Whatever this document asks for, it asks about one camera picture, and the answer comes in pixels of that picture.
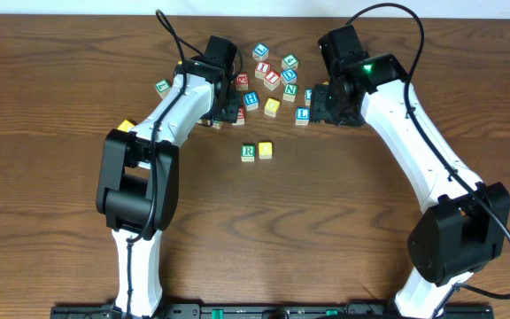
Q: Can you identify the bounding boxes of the blue L block lower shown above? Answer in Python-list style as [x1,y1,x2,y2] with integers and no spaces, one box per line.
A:
[295,107,310,126]

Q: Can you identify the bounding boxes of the green R block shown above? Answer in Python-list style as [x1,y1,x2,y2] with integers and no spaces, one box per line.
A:
[241,144,256,162]

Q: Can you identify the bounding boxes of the yellow block far left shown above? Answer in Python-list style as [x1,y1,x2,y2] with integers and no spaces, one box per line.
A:
[117,119,135,132]

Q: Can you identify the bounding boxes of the red I block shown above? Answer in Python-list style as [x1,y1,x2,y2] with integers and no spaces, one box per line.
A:
[264,70,281,90]

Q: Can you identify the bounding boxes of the red U block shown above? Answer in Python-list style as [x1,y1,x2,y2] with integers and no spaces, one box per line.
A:
[233,107,245,126]

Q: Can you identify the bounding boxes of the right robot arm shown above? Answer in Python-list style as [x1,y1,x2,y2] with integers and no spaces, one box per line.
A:
[310,51,510,318]

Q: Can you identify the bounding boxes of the green L block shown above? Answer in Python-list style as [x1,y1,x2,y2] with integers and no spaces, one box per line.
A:
[154,79,172,99]

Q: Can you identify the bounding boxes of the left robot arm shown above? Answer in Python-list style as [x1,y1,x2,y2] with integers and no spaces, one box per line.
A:
[96,57,238,318]

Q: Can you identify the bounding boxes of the red H block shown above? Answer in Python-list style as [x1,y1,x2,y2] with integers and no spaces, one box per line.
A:
[254,61,271,79]

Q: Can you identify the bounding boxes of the yellow O block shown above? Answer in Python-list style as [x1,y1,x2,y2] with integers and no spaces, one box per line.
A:
[264,98,281,117]

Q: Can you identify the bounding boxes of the red E block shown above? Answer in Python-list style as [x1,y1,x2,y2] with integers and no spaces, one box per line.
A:
[235,73,249,91]

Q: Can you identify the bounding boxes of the blue 2 block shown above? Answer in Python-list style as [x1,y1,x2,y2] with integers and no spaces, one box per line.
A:
[305,89,313,106]

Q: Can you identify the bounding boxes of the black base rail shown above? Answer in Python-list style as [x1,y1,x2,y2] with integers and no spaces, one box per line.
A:
[50,301,495,319]

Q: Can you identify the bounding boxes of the green B block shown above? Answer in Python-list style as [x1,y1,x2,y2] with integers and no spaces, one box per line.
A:
[212,121,223,129]

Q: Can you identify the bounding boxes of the blue H block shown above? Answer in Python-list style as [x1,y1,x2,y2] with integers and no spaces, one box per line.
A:
[243,91,259,111]

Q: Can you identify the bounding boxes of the yellow block cluster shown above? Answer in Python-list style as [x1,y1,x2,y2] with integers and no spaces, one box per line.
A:
[259,142,273,160]

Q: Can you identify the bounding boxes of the blue l block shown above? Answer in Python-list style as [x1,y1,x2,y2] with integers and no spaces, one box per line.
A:
[295,107,310,126]
[252,43,269,61]

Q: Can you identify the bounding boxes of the blue D block centre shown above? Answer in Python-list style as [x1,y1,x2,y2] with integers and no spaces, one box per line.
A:
[281,68,298,85]

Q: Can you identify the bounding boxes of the green 4 block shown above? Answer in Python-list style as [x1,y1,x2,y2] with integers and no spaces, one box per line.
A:
[282,54,299,70]

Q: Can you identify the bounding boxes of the blue L block top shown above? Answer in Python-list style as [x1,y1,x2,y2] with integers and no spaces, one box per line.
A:
[252,43,269,61]

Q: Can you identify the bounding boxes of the green N block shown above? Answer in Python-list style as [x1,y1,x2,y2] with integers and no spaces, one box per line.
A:
[282,83,298,102]

